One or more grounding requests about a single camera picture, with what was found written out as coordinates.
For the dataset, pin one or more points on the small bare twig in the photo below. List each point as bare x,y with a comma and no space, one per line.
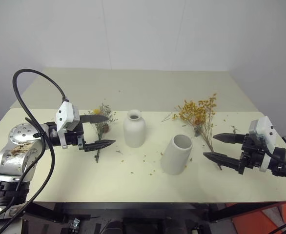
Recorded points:
167,118

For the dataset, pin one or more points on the black table frame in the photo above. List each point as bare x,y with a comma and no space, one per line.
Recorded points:
138,209

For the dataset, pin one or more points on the yellow dried flower bunch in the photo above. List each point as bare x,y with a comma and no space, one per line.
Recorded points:
196,114

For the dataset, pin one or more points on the small shiny metal part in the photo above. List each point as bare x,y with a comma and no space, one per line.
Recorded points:
75,222

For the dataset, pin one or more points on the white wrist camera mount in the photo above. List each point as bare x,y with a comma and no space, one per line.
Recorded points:
66,114
265,127

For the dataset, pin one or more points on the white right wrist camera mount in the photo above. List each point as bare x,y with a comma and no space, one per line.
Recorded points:
265,127

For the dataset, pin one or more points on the dark rounded shape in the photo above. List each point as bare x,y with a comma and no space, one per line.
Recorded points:
112,227

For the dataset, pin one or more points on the white bottle-shaped ceramic vase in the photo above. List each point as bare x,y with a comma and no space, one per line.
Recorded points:
134,132

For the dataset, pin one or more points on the small green sprig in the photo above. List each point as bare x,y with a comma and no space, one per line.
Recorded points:
234,129

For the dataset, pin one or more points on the orange panel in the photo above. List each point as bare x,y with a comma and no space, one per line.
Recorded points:
260,217

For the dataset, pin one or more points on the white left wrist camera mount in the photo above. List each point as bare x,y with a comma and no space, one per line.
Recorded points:
66,114

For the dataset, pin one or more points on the small green dried flower bunch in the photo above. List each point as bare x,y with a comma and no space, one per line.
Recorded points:
101,128

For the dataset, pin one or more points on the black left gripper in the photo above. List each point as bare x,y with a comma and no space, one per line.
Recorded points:
75,138

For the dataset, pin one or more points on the white cylindrical ceramic vase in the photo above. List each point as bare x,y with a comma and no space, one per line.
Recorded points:
174,158

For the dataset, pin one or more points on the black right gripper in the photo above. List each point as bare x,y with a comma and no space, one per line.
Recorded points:
252,153

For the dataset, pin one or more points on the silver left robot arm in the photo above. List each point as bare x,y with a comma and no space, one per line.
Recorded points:
18,136

